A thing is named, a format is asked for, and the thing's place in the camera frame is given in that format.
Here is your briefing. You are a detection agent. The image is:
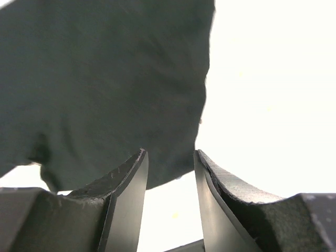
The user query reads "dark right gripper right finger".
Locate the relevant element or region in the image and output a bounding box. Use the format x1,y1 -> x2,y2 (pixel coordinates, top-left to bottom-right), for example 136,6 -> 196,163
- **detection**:
194,150 -> 335,251

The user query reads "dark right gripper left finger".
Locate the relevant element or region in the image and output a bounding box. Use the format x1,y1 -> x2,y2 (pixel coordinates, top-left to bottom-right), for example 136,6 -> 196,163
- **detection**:
1,149 -> 149,251

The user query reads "black t shirt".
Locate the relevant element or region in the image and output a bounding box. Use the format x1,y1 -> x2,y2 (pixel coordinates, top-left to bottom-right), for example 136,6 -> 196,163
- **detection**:
1,1 -> 215,192

